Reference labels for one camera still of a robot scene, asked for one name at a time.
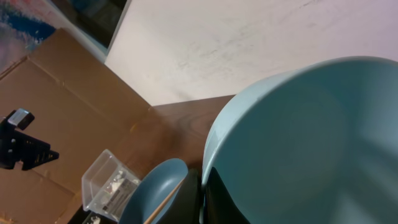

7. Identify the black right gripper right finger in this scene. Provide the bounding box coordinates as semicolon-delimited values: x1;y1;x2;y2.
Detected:
204;167;249;224

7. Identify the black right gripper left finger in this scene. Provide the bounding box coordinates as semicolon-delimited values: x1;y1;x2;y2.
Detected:
157;169;202;224

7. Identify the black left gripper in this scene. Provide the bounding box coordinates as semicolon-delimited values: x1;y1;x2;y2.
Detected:
1;118;59;170

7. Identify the light blue rice bowl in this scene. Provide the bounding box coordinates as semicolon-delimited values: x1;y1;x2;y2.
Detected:
201;57;397;223

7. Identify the clear plastic waste bin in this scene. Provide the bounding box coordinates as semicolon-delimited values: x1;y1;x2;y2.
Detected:
81;149;141;222

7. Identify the wooden chopstick left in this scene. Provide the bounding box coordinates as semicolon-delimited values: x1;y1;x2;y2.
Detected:
144;179;184;224

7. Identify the dark blue plate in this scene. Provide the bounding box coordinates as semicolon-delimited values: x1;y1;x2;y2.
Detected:
119;158;188;224

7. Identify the brown cardboard box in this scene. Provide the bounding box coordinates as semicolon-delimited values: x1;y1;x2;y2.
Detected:
1;29;150;223

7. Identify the spilled rice pile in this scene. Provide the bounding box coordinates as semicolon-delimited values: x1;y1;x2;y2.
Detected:
85;216;101;224

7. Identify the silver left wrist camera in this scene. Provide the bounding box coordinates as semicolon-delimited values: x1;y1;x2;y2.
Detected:
7;108;35;130

